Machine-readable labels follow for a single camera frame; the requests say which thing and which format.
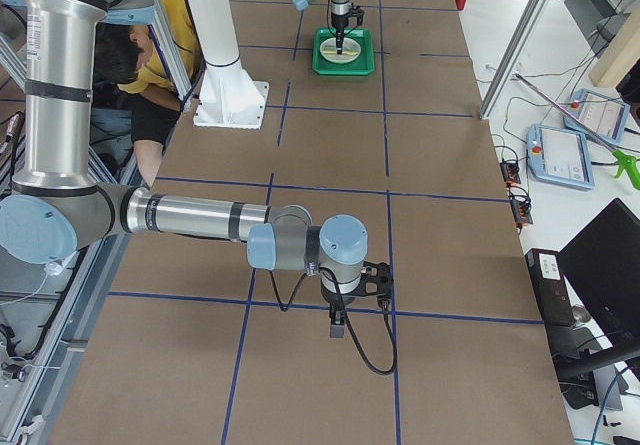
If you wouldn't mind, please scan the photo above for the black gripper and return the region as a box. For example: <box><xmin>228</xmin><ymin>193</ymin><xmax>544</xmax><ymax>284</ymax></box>
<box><xmin>321</xmin><ymin>283</ymin><xmax>365</xmax><ymax>339</ymax></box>
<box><xmin>330</xmin><ymin>13</ymin><xmax>348</xmax><ymax>55</ymax></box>

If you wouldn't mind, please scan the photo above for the yellow plastic spoon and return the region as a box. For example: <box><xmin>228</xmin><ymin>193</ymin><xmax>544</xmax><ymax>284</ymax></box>
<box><xmin>320</xmin><ymin>49</ymin><xmax>361</xmax><ymax>63</ymax></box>

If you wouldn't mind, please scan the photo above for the white round plate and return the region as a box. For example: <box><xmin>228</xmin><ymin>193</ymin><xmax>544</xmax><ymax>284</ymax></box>
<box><xmin>319</xmin><ymin>38</ymin><xmax>362</xmax><ymax>53</ymax></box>

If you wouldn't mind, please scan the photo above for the green plastic tray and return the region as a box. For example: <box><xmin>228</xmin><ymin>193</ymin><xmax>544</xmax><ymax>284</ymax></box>
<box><xmin>312</xmin><ymin>28</ymin><xmax>375</xmax><ymax>76</ymax></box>

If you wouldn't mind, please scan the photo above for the black box with label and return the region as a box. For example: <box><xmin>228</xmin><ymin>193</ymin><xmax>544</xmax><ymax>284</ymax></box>
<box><xmin>525</xmin><ymin>248</ymin><xmax>576</xmax><ymax>327</ymax></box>

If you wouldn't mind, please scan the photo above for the person in yellow shirt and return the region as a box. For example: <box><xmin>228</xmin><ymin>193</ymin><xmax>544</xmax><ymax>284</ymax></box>
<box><xmin>94</xmin><ymin>0</ymin><xmax>201</xmax><ymax>186</ymax></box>

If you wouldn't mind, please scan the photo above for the blue teach pendant near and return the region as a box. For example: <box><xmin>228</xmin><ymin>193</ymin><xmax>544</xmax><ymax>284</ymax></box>
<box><xmin>526</xmin><ymin>124</ymin><xmax>595</xmax><ymax>190</ymax></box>

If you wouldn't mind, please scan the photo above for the blue teach pendant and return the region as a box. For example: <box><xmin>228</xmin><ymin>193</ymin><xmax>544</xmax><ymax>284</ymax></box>
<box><xmin>567</xmin><ymin>89</ymin><xmax>630</xmax><ymax>145</ymax></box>
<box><xmin>526</xmin><ymin>124</ymin><xmax>595</xmax><ymax>190</ymax></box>

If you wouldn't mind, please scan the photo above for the blue teach pendant far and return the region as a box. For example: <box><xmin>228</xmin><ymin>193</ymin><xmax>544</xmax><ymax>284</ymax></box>
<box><xmin>567</xmin><ymin>89</ymin><xmax>630</xmax><ymax>145</ymax></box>

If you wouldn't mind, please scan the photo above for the black laptop computer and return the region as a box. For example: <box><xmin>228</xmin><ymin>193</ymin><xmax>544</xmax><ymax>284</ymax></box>
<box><xmin>558</xmin><ymin>198</ymin><xmax>639</xmax><ymax>347</ymax></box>

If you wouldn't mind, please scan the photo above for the wooden plank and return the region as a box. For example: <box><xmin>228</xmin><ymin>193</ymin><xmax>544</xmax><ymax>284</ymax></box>
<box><xmin>589</xmin><ymin>9</ymin><xmax>640</xmax><ymax>88</ymax></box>

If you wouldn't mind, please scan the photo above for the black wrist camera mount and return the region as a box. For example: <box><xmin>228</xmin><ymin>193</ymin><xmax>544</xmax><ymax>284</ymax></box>
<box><xmin>360</xmin><ymin>261</ymin><xmax>394</xmax><ymax>312</ymax></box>
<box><xmin>347</xmin><ymin>3</ymin><xmax>365</xmax><ymax>27</ymax></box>

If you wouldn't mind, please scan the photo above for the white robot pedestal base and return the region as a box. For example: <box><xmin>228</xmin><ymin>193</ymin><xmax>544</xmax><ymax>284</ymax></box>
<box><xmin>187</xmin><ymin>0</ymin><xmax>269</xmax><ymax>130</ymax></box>

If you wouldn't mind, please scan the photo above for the black cable connector block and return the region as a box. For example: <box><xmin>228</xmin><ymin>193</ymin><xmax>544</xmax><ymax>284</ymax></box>
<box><xmin>507</xmin><ymin>186</ymin><xmax>533</xmax><ymax>229</ymax></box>
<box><xmin>497</xmin><ymin>145</ymin><xmax>521</xmax><ymax>186</ymax></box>

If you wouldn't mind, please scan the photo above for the grey aluminium frame post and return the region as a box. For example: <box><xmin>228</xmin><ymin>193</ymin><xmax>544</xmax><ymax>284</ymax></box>
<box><xmin>479</xmin><ymin>0</ymin><xmax>549</xmax><ymax>119</ymax></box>

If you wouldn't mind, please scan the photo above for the green handled reacher grabber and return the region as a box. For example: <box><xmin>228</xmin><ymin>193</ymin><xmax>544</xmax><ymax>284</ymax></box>
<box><xmin>513</xmin><ymin>72</ymin><xmax>640</xmax><ymax>189</ymax></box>

